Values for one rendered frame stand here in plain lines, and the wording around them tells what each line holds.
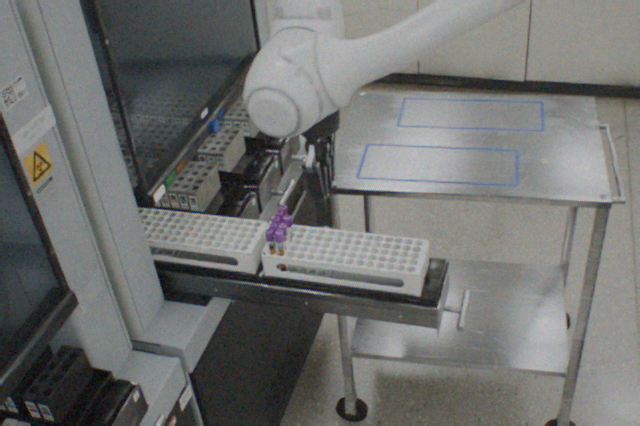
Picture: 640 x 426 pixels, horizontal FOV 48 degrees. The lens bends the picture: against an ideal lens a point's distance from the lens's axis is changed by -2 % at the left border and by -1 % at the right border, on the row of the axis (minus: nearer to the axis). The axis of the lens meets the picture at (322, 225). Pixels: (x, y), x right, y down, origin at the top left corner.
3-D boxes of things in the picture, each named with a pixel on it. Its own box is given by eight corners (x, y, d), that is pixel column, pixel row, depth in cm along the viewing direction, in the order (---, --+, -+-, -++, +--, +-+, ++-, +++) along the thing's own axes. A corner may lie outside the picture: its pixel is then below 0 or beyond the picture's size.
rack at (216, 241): (119, 260, 148) (111, 235, 144) (141, 230, 155) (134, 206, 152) (255, 279, 140) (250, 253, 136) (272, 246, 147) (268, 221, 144)
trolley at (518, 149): (336, 422, 210) (308, 186, 160) (362, 311, 245) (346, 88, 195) (579, 450, 195) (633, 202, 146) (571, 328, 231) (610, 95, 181)
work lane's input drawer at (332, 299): (107, 288, 152) (96, 255, 146) (138, 247, 162) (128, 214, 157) (462, 342, 132) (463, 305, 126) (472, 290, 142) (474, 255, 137)
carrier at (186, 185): (204, 184, 164) (199, 161, 161) (212, 184, 164) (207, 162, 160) (182, 214, 156) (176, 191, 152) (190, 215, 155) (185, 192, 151)
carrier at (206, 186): (213, 185, 164) (208, 162, 160) (221, 186, 163) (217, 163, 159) (192, 216, 155) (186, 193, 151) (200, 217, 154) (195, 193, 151)
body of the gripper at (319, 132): (331, 121, 114) (335, 171, 120) (345, 96, 121) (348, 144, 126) (285, 118, 116) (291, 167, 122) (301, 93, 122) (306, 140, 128)
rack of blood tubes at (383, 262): (264, 280, 139) (259, 255, 136) (281, 247, 147) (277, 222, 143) (420, 301, 131) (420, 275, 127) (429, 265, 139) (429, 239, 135)
